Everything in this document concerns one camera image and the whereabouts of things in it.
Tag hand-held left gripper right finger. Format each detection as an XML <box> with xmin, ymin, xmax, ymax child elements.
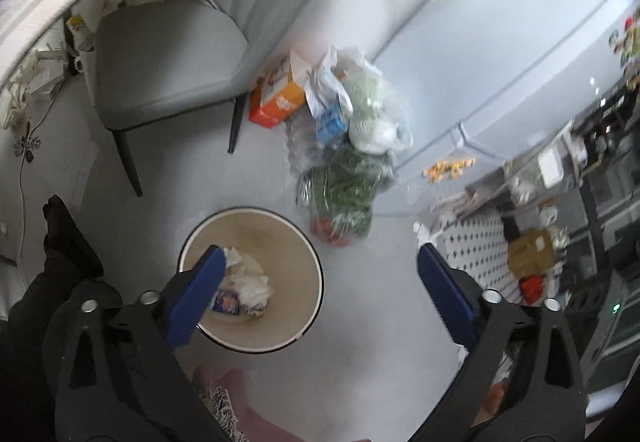
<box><xmin>410</xmin><ymin>243</ymin><xmax>586</xmax><ymax>442</ymax></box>

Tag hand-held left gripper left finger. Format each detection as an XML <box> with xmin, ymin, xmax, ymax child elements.
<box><xmin>55</xmin><ymin>244</ymin><xmax>227</xmax><ymax>442</ymax></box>

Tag purple tissue packet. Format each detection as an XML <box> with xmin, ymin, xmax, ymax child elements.
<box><xmin>211</xmin><ymin>288</ymin><xmax>242</xmax><ymax>316</ymax></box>

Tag cream round trash bin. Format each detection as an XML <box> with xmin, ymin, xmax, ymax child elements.
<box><xmin>176</xmin><ymin>206</ymin><xmax>326</xmax><ymax>354</ymax></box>

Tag black and white patterned mat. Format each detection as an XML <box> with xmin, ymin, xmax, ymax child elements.
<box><xmin>430</xmin><ymin>211</ymin><xmax>523</xmax><ymax>305</ymax></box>

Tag brown cardboard box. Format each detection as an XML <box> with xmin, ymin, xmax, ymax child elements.
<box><xmin>506</xmin><ymin>228</ymin><xmax>557</xmax><ymax>274</ymax></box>

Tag clear bag of green vegetables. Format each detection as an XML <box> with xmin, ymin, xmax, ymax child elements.
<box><xmin>294</xmin><ymin>146</ymin><xmax>396</xmax><ymax>249</ymax></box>

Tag person's dark trousers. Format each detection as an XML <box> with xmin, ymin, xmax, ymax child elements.
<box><xmin>0</xmin><ymin>194</ymin><xmax>123</xmax><ymax>442</ymax></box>

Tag white plastic bag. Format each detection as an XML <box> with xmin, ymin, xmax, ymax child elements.
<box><xmin>304</xmin><ymin>46</ymin><xmax>415</xmax><ymax>154</ymax></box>

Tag blue and white carton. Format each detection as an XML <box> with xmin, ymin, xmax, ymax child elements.
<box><xmin>315</xmin><ymin>103</ymin><xmax>351</xmax><ymax>146</ymax></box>

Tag orange carton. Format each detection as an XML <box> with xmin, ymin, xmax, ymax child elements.
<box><xmin>248</xmin><ymin>49</ymin><xmax>314</xmax><ymax>129</ymax></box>

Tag white fridge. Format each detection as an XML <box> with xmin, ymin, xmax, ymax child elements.
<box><xmin>370</xmin><ymin>0</ymin><xmax>640</xmax><ymax>220</ymax></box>

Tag grey upholstered chair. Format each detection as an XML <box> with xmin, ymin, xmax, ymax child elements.
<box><xmin>92</xmin><ymin>0</ymin><xmax>393</xmax><ymax>199</ymax></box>

